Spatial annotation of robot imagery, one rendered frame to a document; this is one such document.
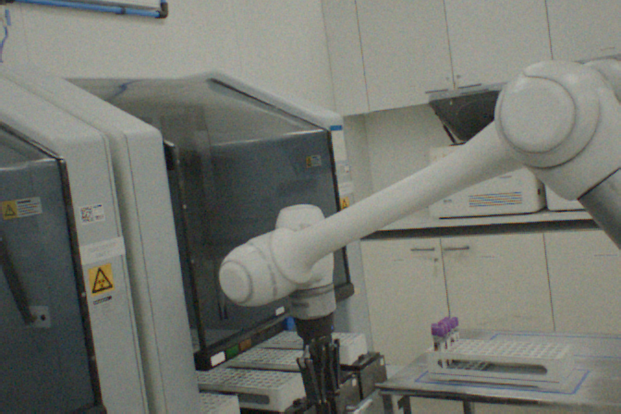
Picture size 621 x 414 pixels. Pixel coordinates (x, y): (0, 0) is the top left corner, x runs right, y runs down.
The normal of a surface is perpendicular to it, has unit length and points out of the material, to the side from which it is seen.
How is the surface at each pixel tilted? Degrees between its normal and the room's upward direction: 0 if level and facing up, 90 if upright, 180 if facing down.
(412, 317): 90
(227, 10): 90
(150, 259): 90
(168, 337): 90
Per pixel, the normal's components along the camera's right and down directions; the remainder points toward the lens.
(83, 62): 0.84, -0.08
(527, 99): -0.55, 0.04
